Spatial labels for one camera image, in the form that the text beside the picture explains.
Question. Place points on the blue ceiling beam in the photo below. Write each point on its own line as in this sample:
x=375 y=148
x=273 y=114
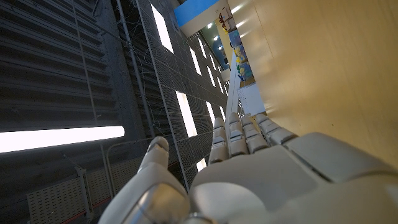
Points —
x=194 y=11

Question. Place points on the grey ceiling pipe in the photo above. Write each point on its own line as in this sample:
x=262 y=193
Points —
x=134 y=65

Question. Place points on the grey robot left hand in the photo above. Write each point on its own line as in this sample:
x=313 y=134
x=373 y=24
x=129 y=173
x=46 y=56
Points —
x=264 y=186

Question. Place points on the white whiteboard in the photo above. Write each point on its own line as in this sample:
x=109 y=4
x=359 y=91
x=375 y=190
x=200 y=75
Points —
x=252 y=99

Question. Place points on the long ceiling tube light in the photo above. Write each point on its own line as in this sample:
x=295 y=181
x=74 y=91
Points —
x=56 y=139

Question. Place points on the rectangular ceiling panel light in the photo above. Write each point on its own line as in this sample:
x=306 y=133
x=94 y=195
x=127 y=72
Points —
x=186 y=113
x=162 y=28

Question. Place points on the colourful poster board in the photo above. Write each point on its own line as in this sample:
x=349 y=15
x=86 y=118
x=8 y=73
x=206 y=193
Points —
x=241 y=57

